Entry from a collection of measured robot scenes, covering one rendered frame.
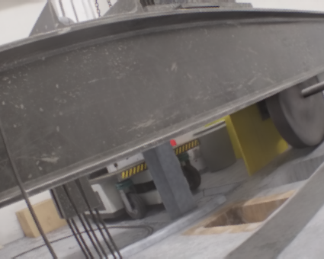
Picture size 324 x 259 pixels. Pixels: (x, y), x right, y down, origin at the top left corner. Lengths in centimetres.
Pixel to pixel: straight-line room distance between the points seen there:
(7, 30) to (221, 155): 256
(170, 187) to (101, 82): 126
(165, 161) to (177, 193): 18
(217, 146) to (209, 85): 203
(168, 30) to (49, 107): 34
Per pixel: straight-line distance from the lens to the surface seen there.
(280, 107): 183
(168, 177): 189
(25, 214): 298
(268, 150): 234
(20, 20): 395
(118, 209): 229
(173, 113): 75
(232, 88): 89
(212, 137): 284
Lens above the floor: 42
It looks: 1 degrees up
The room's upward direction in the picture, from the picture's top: 22 degrees counter-clockwise
